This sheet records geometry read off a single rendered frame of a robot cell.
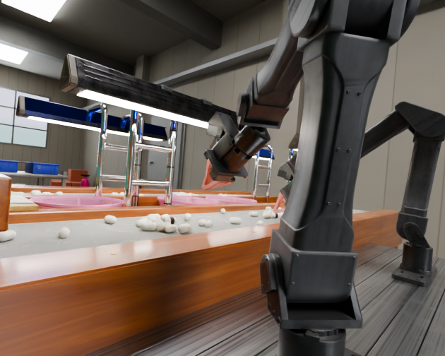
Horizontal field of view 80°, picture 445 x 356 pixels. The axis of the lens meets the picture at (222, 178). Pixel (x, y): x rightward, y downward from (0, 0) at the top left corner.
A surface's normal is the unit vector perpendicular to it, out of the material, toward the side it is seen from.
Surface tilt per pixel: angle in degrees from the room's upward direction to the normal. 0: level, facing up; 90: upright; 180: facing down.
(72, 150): 90
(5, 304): 90
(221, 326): 0
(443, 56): 90
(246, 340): 0
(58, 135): 90
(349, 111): 98
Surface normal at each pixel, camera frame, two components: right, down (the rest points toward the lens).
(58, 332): 0.71, 0.07
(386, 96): -0.70, -0.05
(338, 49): 0.14, 0.16
